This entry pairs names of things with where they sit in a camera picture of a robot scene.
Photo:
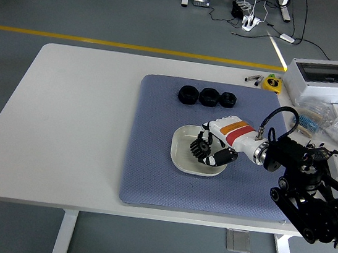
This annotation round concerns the grey electrical enclosure box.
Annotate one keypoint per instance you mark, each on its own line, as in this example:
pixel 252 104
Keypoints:
pixel 323 90

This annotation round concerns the small black marker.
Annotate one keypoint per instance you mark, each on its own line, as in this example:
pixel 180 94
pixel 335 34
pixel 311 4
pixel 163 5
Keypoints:
pixel 257 82

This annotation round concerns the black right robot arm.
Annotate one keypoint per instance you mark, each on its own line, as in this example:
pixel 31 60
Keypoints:
pixel 301 212

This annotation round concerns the large black hex nut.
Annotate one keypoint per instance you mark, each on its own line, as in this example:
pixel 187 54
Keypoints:
pixel 209 97
pixel 188 95

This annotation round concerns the blue-grey textured mat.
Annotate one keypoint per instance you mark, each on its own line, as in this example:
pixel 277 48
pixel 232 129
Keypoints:
pixel 155 181

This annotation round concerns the small silver black tool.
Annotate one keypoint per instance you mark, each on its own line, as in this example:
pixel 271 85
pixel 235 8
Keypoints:
pixel 251 78

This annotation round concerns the white power strip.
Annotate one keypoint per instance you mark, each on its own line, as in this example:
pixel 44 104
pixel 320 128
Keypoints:
pixel 251 22

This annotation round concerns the white power adapter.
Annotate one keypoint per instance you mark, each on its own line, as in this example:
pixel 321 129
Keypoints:
pixel 287 38

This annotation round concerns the yellow tape measure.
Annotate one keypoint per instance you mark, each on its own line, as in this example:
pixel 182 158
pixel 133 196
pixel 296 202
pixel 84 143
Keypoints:
pixel 272 84

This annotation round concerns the metal floor plate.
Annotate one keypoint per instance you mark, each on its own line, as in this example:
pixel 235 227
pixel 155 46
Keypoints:
pixel 238 240

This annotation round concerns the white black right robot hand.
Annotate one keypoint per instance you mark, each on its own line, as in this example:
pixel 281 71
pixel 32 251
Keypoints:
pixel 233 132

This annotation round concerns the large black gear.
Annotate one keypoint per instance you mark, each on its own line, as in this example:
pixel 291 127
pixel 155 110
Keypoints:
pixel 198 150

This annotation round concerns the white table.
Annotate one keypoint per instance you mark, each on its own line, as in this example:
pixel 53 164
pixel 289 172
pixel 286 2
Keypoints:
pixel 64 119

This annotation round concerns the white square dish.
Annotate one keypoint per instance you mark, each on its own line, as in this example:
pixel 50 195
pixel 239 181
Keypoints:
pixel 181 153

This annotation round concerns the small black hex nut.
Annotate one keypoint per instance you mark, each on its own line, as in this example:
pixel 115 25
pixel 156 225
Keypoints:
pixel 228 100

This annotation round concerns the bag of blue resistors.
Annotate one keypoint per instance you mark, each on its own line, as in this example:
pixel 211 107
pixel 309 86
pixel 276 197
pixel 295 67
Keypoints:
pixel 311 120

